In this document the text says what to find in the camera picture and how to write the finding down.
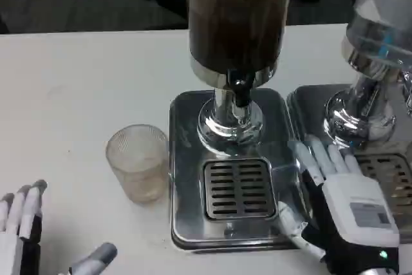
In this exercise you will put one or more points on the black dispenser tap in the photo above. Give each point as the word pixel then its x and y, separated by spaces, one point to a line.
pixel 239 91

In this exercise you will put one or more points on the steel drip tray with grid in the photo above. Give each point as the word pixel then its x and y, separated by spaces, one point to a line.
pixel 231 172
pixel 380 159

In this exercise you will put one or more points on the clear drink dispenser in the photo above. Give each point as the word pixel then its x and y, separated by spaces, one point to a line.
pixel 370 53

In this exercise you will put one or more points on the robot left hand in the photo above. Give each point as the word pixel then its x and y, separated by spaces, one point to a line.
pixel 27 223

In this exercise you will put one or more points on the dark drink dispenser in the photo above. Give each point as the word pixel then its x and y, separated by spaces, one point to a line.
pixel 236 49

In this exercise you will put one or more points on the clear ribbed glass cup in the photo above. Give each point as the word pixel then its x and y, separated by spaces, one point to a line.
pixel 138 163

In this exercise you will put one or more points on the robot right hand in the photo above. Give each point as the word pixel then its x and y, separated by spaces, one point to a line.
pixel 351 217

